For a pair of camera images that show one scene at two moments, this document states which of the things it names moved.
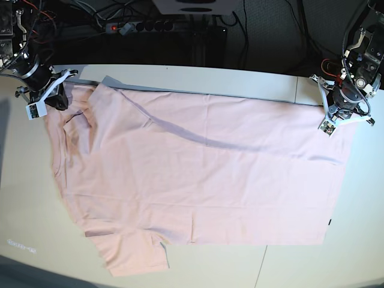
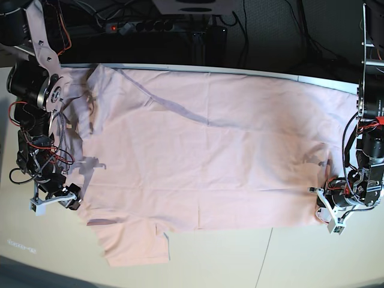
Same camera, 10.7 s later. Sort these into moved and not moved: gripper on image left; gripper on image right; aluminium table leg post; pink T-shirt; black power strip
Moved: gripper on image right; gripper on image left; pink T-shirt
Not moved: aluminium table leg post; black power strip
